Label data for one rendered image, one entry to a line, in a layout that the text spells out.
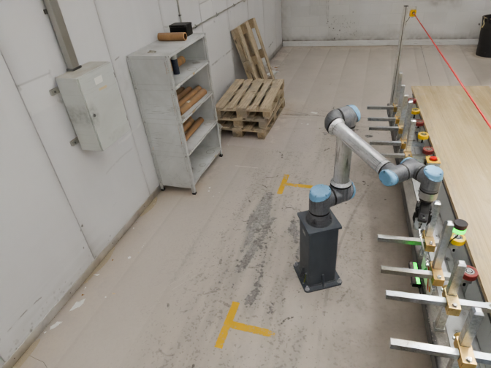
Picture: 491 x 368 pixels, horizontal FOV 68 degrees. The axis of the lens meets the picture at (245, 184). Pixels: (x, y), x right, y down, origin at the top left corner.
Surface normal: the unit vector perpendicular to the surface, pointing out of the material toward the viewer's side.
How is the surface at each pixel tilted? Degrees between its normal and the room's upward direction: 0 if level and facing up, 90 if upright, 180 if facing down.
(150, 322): 0
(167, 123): 90
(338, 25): 90
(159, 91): 90
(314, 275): 90
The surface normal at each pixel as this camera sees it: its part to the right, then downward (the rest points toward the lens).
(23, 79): 0.95, 0.11
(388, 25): -0.30, 0.56
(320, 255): 0.21, 0.54
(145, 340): -0.08, -0.82
